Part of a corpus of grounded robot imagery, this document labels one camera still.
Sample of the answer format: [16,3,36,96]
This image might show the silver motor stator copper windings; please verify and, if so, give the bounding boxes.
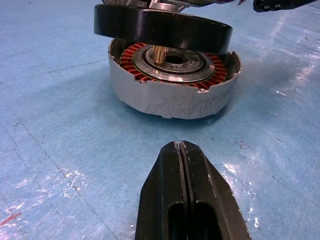
[108,37,244,120]

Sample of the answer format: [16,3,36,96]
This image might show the blue table cover sheet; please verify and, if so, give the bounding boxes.
[0,0,320,240]

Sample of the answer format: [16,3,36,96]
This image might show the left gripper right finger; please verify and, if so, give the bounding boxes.
[179,140,252,240]

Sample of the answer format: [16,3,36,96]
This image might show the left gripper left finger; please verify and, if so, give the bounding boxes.
[134,141,188,240]

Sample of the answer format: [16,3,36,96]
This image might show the black motor rotor disc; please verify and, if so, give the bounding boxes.
[93,0,234,65]

